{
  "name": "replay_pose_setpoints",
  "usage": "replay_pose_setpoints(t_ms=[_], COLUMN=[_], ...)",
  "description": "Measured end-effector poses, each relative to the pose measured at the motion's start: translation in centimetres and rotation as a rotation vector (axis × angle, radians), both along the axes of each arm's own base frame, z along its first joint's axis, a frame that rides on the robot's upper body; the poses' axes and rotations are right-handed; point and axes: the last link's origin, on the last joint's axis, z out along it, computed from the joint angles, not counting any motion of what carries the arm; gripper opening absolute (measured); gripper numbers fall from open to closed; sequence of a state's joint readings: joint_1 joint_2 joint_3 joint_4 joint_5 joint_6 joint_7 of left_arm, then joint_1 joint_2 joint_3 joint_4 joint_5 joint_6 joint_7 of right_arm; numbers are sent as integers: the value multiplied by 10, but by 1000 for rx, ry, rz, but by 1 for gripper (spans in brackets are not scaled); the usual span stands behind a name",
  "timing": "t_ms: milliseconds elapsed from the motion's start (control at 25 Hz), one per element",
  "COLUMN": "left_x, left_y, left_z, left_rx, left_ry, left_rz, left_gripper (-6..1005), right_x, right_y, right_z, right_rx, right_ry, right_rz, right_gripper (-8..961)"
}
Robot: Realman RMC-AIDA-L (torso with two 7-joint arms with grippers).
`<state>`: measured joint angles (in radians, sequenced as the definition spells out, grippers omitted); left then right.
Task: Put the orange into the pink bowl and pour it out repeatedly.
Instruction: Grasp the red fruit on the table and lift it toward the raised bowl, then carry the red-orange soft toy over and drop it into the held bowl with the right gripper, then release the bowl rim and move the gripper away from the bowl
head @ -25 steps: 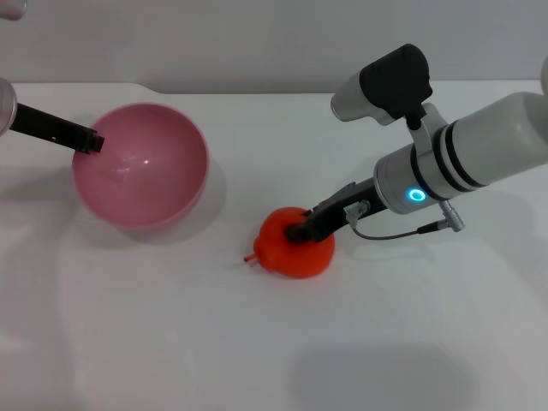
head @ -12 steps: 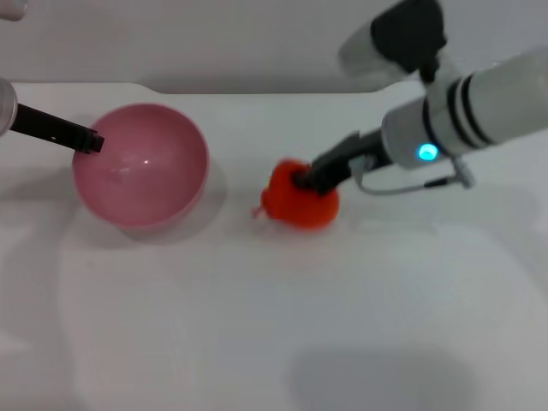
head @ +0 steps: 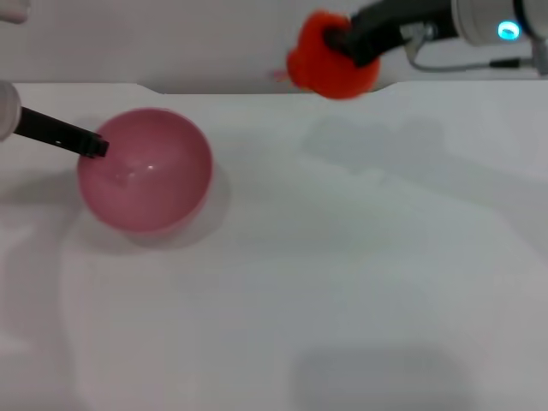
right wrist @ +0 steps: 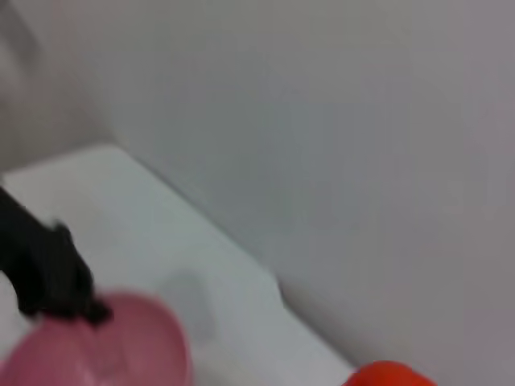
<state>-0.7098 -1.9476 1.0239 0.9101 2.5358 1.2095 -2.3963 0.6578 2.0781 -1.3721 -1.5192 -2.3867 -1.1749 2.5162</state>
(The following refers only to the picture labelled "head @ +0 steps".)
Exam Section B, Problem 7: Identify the pink plastic bowl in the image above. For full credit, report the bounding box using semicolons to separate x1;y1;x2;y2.
76;107;214;235

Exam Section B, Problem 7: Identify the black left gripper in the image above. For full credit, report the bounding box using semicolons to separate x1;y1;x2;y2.
14;106;110;159

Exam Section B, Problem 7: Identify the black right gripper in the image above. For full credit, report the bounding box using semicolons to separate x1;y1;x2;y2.
324;0;460;69

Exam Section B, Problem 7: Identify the orange toy fruit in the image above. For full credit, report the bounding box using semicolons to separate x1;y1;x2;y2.
285;10;382;101

